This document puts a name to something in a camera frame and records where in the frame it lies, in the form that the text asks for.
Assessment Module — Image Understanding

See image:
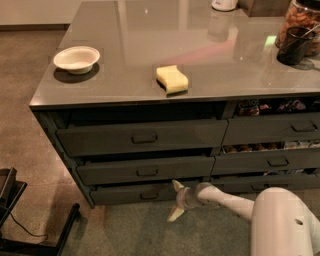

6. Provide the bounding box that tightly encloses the black mesh cup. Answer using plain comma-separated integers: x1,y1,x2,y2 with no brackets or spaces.
277,26,316,66

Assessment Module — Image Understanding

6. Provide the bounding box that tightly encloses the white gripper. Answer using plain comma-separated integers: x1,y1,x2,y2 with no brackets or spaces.
167,180,202,222

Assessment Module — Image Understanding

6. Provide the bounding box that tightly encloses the yellow sponge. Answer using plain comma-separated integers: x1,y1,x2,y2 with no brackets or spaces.
156,65,189,94

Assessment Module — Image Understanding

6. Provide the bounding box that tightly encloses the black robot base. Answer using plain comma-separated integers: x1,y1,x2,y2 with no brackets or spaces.
0,167,81,256

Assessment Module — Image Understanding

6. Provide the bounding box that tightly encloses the white paper bowl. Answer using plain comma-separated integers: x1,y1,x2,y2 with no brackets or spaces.
53,46,100,75

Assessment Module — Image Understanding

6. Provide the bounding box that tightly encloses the black cable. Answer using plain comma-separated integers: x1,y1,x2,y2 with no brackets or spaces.
0,204,49,239

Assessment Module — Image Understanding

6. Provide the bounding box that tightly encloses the white container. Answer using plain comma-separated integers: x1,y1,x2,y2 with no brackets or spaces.
211,0,238,12

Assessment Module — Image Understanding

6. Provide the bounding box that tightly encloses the brown box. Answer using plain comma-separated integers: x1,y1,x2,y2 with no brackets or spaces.
238,0,291,17

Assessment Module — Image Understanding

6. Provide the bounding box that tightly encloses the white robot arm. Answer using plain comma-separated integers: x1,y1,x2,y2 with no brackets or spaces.
167,180,320,256

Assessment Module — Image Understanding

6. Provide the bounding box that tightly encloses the glass snack jar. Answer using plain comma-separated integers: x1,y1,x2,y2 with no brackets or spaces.
275,0,320,47

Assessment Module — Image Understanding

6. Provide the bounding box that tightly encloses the grey drawer cabinet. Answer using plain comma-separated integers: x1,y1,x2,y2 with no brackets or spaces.
30,0,320,206

